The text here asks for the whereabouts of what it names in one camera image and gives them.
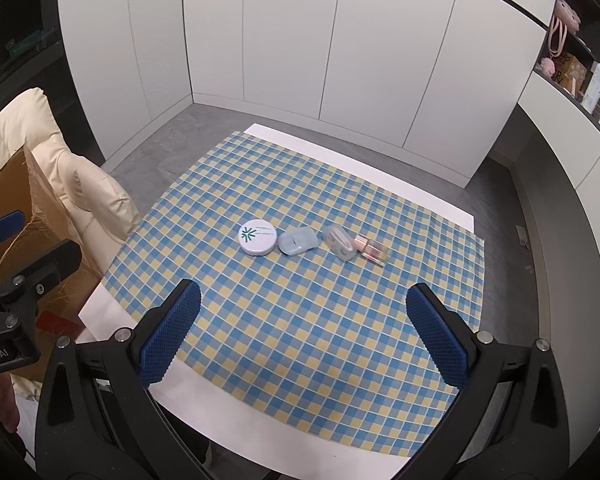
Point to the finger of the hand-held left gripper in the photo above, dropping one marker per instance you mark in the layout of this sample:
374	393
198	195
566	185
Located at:
55	260
2	227

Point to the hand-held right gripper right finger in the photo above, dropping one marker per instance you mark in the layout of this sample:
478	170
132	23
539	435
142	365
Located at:
437	335

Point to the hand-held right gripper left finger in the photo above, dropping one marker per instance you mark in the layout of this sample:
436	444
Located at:
172	330

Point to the brown cardboard box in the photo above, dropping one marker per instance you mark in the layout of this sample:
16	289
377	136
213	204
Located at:
45	230

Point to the light blue plastic case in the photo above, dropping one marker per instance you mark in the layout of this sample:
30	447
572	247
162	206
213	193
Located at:
296	241

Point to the person's left hand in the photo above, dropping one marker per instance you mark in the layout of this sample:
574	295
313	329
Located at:
5	400

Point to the cream padded armchair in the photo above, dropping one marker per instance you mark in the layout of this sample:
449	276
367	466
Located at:
95	195

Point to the small pink cosmetic bottle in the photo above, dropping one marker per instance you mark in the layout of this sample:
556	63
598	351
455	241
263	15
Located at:
372	250

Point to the white round compact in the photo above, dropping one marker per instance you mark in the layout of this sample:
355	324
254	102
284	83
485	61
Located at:
257	237

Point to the blue yellow checkered tablecloth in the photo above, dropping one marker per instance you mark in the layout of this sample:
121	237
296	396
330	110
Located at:
305	310

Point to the dark glass cabinet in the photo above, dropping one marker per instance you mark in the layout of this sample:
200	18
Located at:
25	35

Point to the yellow patterned box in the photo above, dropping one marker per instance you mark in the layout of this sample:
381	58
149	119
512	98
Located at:
569	71

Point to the white spray bottle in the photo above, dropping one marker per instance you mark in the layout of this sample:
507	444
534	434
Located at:
595	85

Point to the pink plush bag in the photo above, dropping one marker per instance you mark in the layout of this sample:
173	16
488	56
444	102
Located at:
566	17

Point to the wall outlet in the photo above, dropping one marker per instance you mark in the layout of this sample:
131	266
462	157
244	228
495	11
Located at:
522	236

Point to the dark wall shelf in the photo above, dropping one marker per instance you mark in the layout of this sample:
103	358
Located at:
592	10

